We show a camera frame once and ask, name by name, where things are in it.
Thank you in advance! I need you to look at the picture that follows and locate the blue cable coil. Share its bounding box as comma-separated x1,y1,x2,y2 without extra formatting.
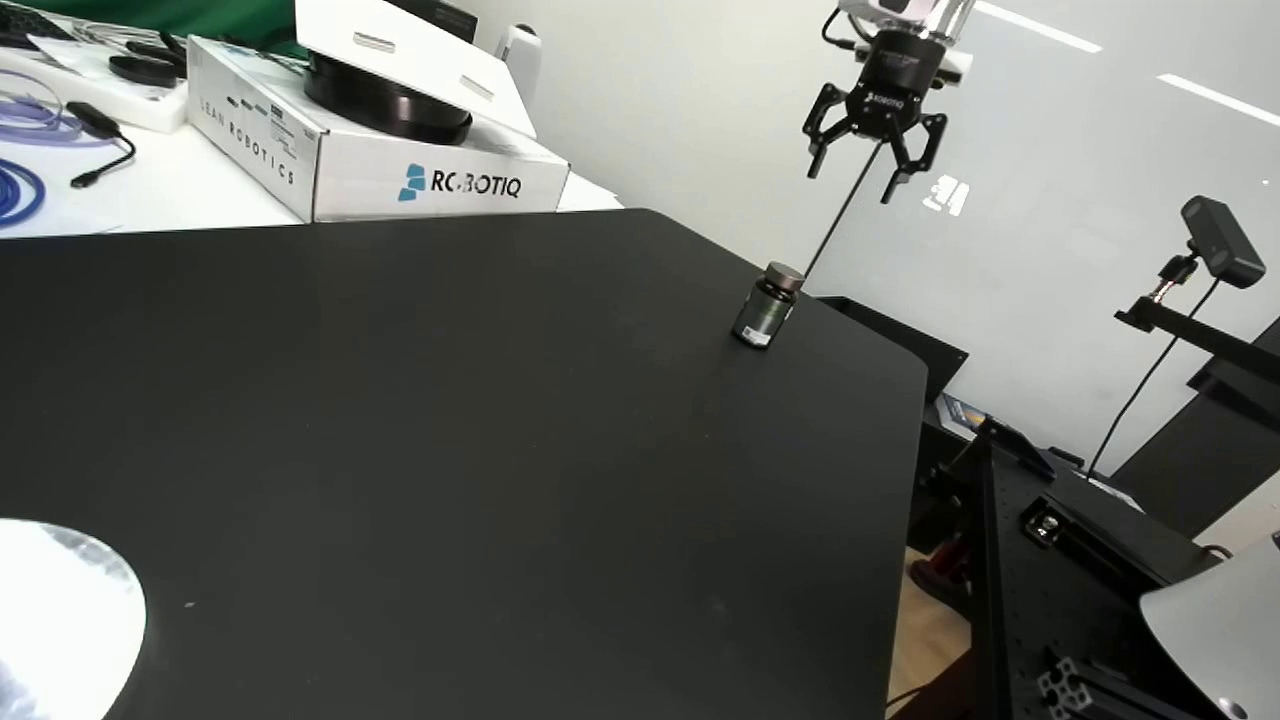
0,157,51,231
0,91,89,154

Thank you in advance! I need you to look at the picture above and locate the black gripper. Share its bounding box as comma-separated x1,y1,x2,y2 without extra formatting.
795,33,953,209

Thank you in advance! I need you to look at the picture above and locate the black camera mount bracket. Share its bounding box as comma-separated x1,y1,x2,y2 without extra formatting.
1115,291,1280,434

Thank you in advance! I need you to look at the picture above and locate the black adapter with cable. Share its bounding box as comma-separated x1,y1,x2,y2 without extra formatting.
64,97,141,193

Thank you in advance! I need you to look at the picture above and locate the black metal frame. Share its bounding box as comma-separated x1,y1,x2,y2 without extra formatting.
918,414,1280,720

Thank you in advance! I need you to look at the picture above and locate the black camera on mount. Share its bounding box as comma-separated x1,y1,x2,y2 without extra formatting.
1175,193,1269,291

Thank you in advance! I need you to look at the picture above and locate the black round device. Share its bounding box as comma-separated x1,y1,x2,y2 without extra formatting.
301,54,480,147

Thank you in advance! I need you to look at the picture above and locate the black camera cable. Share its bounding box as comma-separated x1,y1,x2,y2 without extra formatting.
1080,253,1213,481

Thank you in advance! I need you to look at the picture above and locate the white upright speaker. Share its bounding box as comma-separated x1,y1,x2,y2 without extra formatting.
499,17,549,99

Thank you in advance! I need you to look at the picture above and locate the green backdrop cloth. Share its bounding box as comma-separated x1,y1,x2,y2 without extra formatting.
24,0,301,48

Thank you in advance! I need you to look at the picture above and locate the shiny white round disc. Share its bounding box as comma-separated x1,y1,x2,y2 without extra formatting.
0,516,153,720

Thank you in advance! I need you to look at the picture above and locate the thin black pole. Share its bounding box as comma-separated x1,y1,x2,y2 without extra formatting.
802,137,892,276

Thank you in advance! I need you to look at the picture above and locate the white curved cover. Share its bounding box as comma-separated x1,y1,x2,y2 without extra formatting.
1138,514,1280,720

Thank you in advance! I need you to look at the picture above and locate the white Robotiq cardboard box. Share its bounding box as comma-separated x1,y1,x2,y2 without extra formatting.
185,0,574,227

